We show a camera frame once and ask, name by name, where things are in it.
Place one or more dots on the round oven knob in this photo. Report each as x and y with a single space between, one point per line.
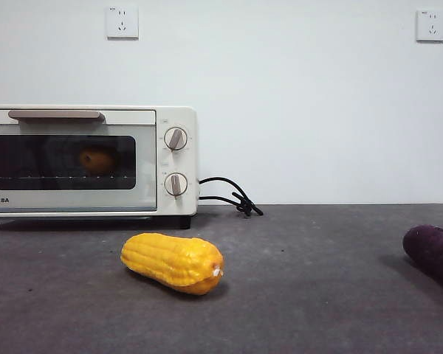
176 184
176 139

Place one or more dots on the purple sweet potato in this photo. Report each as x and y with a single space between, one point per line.
432 254

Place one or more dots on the glass oven door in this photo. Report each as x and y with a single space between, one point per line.
144 166

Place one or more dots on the white wall socket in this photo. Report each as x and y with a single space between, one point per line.
123 23
431 26

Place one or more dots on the white toaster oven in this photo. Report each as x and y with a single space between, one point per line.
177 118

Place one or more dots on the yellow corn cob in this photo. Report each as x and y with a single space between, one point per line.
169 260

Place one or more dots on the brown potato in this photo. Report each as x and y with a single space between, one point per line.
99 161

